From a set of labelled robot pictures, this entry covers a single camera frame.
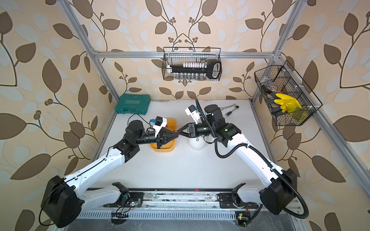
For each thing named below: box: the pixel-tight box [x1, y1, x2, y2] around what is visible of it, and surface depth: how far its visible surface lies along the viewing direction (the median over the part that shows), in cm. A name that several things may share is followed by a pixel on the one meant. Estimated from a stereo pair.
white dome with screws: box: [188, 135, 207, 151], surface depth 89 cm
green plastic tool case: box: [115, 93, 151, 116], surface depth 114 cm
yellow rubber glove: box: [273, 93, 303, 114], surface depth 68 cm
